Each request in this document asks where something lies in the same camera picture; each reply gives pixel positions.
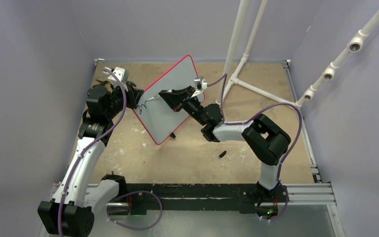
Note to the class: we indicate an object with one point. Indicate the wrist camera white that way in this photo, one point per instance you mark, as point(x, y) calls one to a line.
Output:
point(200, 85)
point(121, 73)

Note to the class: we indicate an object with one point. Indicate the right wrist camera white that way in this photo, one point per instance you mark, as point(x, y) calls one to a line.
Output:
point(200, 85)

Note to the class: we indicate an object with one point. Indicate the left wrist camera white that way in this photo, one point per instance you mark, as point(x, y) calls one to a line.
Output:
point(121, 73)

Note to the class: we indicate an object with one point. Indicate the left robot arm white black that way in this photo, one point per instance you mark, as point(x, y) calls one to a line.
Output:
point(71, 210)

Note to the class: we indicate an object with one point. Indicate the black marker cap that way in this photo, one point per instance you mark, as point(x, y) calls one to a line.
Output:
point(221, 155)

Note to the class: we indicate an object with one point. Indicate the aluminium table frame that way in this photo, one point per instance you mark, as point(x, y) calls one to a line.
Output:
point(299, 194)

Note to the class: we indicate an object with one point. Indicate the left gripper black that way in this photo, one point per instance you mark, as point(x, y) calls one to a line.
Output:
point(133, 95)

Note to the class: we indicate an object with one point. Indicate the whiteboard with red frame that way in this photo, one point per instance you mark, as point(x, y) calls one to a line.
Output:
point(158, 119)

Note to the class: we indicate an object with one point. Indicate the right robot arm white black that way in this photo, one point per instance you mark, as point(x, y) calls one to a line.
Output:
point(269, 142)

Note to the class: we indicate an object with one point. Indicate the yellow black pliers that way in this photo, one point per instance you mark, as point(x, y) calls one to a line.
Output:
point(106, 83)

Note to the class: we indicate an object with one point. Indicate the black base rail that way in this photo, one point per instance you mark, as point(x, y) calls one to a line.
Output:
point(202, 197)

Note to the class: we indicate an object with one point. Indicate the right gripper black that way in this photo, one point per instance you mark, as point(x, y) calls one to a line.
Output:
point(175, 98)

